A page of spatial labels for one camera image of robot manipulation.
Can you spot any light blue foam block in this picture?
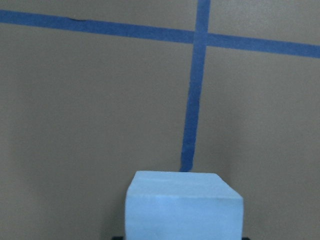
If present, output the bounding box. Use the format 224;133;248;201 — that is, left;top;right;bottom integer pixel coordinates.
124;170;244;240

